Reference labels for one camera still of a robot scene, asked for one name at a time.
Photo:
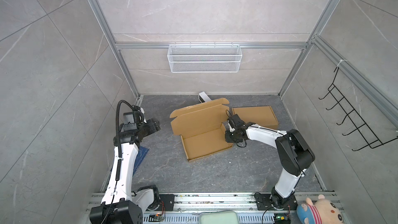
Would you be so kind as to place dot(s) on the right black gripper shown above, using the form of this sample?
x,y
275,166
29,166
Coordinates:
x,y
227,138

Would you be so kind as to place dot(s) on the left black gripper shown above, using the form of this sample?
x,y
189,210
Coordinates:
x,y
152,125

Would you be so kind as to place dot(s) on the cardboard box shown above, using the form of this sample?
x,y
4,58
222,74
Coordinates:
x,y
260,115

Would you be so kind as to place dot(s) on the cardboard sheet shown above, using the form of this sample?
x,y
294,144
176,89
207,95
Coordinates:
x,y
201,128

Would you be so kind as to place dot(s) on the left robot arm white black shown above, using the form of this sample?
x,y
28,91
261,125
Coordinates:
x,y
119,204

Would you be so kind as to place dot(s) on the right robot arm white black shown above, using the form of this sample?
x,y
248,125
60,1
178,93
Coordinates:
x,y
294,153

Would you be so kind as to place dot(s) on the pale green box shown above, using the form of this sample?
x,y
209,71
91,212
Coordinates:
x,y
228,217

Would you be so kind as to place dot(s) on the blue book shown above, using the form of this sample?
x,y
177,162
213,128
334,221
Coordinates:
x,y
142,152

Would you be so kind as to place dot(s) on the white digital clock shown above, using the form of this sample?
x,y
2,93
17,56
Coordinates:
x,y
203,97

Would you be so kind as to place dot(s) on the pink plush pig toy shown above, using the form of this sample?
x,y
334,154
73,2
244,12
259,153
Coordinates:
x,y
322,211

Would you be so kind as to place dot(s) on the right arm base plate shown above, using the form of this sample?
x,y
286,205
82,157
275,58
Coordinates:
x,y
274,202

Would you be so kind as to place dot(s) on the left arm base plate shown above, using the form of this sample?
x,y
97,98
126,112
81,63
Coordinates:
x,y
165,202

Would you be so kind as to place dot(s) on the white wire mesh basket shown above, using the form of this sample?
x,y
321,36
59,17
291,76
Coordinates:
x,y
211,58

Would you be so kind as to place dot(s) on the aluminium rail base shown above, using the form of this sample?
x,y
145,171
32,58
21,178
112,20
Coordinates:
x,y
190,205

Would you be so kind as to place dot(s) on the black wire hook rack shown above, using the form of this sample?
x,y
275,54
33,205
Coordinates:
x,y
352,115

